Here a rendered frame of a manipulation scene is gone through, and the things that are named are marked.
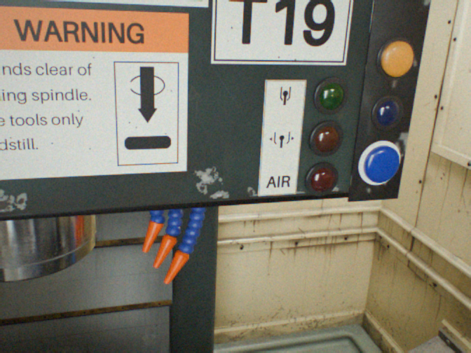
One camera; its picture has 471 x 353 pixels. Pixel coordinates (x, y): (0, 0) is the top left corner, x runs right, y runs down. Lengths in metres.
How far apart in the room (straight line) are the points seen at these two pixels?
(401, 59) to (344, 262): 1.45
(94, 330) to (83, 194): 0.87
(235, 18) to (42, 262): 0.31
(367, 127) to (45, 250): 0.32
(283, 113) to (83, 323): 0.90
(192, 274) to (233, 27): 0.91
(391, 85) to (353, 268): 1.47
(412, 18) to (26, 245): 0.39
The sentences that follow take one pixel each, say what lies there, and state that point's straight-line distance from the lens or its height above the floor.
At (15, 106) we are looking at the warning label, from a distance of 0.33.
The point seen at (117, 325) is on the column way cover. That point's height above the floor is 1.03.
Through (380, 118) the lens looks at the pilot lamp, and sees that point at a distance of 0.39.
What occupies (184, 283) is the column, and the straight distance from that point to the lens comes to 1.20.
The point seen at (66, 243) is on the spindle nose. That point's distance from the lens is 0.52.
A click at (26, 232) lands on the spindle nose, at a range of 0.50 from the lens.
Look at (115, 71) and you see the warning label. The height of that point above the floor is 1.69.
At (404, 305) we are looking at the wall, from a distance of 1.73.
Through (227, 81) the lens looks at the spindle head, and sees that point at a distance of 0.34.
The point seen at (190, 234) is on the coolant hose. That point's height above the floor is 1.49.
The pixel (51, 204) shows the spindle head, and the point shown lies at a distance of 0.35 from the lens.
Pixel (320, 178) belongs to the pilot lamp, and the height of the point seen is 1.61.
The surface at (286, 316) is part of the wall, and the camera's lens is 1.82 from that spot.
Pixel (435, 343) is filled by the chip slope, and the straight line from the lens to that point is 1.58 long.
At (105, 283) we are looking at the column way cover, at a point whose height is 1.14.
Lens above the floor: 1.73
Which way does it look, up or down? 20 degrees down
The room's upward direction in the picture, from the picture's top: 3 degrees clockwise
